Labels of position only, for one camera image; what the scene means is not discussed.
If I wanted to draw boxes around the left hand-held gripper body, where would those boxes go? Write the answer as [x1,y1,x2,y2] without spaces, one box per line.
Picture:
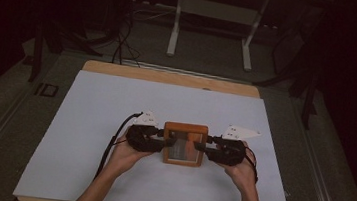
[123,107,167,155]

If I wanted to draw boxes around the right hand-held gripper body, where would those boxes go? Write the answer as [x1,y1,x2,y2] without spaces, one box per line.
[204,122,263,170]

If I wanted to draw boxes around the person's right hand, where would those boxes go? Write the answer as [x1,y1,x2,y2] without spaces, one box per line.
[214,137,263,196]

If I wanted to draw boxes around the person's left hand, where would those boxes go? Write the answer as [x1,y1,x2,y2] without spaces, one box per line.
[103,123,157,183]

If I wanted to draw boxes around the white table mat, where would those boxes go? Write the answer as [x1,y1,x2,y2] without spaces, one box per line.
[11,63,306,201]

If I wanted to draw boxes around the wooden table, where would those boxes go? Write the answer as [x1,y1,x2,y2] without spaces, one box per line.
[16,53,304,201]

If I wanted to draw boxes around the metal floor strip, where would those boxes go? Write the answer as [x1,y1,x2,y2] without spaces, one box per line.
[119,58,249,86]

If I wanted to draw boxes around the black metal stand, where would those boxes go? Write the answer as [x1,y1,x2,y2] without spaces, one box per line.
[248,2,332,132]
[27,11,109,90]

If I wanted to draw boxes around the black floor socket plate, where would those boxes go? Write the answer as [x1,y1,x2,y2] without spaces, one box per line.
[33,81,60,99]

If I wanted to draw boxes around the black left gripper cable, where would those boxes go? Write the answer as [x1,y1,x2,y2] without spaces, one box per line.
[93,106,145,185]

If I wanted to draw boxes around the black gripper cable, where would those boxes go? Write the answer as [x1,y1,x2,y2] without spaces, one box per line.
[238,146,263,201]
[93,106,145,185]

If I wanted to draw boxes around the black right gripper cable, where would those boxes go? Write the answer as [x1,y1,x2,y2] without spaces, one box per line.
[238,146,263,201]

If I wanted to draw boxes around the black floor cables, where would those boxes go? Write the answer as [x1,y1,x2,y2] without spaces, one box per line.
[110,5,148,68]

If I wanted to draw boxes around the white floor cable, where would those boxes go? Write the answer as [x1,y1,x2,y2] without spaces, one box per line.
[131,5,178,27]

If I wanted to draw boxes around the white metal desk frame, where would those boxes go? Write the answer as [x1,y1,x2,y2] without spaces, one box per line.
[164,0,272,74]

